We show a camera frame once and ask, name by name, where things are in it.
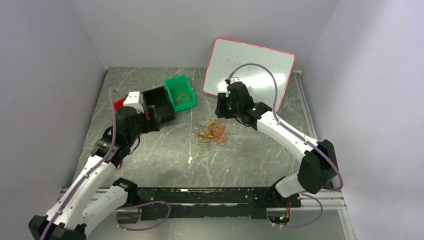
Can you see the green plastic bin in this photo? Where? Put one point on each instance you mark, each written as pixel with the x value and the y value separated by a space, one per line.
pixel 181 93

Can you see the black plastic bin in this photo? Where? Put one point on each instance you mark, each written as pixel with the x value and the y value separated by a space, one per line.
pixel 159 98

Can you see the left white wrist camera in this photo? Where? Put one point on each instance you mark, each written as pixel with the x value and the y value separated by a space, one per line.
pixel 134 100

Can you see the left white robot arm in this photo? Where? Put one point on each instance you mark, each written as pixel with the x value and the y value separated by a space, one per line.
pixel 71 218

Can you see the small red white box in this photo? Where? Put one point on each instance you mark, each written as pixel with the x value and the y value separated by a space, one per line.
pixel 120 165

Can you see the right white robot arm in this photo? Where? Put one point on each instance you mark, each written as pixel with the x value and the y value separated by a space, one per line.
pixel 318 161

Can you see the red plastic bin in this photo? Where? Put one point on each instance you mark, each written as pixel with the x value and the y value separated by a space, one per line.
pixel 119 104

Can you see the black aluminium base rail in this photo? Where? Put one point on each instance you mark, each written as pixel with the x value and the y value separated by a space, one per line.
pixel 255 202

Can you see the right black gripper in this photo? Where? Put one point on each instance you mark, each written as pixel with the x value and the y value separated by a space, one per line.
pixel 220 111

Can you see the pink framed whiteboard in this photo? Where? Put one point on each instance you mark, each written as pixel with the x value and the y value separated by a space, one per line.
pixel 266 72

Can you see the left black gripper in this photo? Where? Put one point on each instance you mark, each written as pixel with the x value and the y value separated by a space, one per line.
pixel 151 125

